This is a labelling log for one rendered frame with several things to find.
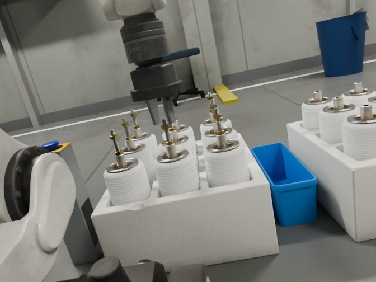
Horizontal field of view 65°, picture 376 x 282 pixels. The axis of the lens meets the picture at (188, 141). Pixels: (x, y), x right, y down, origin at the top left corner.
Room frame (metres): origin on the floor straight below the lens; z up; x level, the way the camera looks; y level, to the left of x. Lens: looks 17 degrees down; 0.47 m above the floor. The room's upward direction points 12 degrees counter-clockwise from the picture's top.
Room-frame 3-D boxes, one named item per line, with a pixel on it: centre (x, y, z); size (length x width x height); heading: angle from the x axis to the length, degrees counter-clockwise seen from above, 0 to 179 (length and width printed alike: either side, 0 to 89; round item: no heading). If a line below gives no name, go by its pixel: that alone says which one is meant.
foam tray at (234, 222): (0.76, 0.03, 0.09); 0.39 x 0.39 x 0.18; 86
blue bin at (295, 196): (0.78, -0.24, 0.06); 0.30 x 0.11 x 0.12; 176
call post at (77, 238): (0.70, 0.33, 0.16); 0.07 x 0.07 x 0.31; 86
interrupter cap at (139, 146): (0.77, 0.15, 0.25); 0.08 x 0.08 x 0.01
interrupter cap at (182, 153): (0.64, 0.04, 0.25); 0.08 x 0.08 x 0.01
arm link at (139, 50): (0.64, 0.04, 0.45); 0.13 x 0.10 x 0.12; 63
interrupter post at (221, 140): (0.63, -0.07, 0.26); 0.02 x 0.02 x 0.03
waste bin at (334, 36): (2.57, -1.48, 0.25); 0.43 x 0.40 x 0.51; 92
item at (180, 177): (0.64, 0.04, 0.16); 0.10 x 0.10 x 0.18
